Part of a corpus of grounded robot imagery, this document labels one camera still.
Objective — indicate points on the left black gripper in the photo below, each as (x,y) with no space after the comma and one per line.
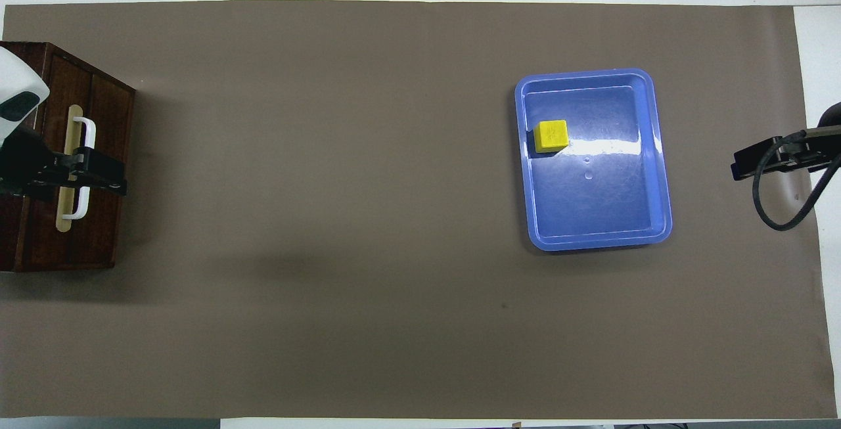
(23,163)

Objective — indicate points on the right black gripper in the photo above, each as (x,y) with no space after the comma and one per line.
(805,152)

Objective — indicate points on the blue plastic tray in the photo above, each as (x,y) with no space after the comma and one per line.
(604,205)

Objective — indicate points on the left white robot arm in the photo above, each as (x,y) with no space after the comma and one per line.
(16,94)

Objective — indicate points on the brown table mat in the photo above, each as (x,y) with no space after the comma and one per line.
(361,219)

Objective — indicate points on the yellow cube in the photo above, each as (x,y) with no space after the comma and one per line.
(550,135)

